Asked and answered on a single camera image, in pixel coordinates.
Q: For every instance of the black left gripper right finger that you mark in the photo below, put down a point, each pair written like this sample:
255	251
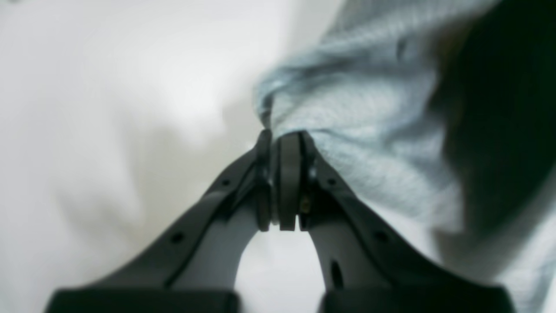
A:
366	265

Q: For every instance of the grey T-shirt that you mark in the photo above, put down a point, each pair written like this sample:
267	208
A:
440	115

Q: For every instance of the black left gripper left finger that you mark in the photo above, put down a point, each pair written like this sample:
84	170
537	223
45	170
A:
192	266

